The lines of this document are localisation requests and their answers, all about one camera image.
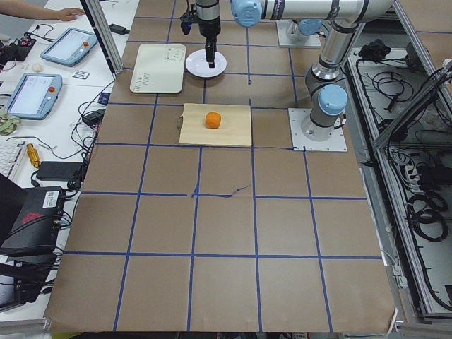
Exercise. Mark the black power adapter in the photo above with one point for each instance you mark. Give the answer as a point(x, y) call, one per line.
point(118, 29)

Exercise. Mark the cream bear tray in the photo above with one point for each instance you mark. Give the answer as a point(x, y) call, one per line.
point(159, 68)

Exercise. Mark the person hand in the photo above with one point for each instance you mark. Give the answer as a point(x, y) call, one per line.
point(69, 14)

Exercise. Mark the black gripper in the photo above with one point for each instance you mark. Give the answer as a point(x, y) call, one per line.
point(210, 29)

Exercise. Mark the upper blue teach pendant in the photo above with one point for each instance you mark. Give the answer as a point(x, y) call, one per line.
point(68, 49)

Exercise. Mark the black flat power brick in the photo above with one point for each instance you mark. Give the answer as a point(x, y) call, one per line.
point(58, 171)

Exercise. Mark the bamboo cutting board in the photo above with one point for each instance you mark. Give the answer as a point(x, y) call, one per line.
point(221, 125)

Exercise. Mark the beige round ball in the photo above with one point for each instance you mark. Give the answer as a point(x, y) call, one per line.
point(37, 68)

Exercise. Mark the white round plate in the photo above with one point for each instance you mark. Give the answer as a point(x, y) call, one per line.
point(197, 65)

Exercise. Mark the green tape dispenser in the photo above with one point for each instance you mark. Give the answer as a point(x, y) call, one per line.
point(9, 123)

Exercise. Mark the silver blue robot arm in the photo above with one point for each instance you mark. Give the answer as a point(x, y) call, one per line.
point(308, 27)
point(347, 19)

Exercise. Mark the blue teach pendant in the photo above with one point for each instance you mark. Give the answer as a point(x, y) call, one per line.
point(68, 49)
point(34, 96)

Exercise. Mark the small white card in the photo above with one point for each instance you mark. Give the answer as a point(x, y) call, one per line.
point(81, 74)

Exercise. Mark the orange fruit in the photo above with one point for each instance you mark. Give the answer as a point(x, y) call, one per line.
point(213, 120)

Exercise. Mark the black computer box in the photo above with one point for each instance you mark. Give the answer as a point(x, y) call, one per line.
point(29, 220)

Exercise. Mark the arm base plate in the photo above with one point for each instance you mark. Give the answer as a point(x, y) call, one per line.
point(306, 136)
point(299, 33)

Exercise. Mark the lower blue teach pendant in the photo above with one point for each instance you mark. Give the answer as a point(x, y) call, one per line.
point(34, 96)

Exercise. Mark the aluminium frame post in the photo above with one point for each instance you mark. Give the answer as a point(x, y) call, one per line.
point(98, 22)

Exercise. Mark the white keyboard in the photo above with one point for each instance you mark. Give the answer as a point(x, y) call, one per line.
point(12, 152)

